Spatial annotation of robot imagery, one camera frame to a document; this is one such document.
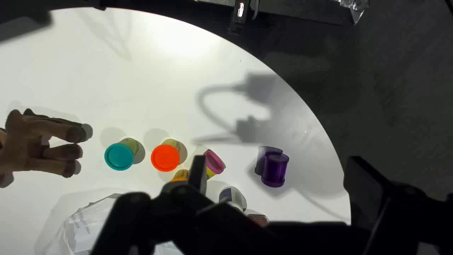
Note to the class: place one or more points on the white plastic bag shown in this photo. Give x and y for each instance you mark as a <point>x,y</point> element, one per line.
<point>71,226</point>

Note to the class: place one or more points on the teal lid dough tub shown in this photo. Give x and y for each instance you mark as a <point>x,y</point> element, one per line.
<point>118,157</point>

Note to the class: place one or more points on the brown moose plush toy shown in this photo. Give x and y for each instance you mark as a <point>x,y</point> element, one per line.
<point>33,141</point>

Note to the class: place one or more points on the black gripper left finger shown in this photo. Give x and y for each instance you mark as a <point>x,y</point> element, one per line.
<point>142,221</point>

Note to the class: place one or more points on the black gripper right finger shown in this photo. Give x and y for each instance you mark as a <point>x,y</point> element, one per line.
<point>391,212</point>

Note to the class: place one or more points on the yellow lid dough tub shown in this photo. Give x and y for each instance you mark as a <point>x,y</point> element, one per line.
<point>180,175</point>

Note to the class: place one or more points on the orange lid dough tub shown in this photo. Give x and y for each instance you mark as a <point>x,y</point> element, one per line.
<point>165,157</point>

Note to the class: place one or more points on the purple plastic cup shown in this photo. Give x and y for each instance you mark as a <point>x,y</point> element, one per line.
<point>275,167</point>

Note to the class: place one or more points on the white lid small bottle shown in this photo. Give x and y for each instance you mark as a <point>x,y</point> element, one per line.
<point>234,195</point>

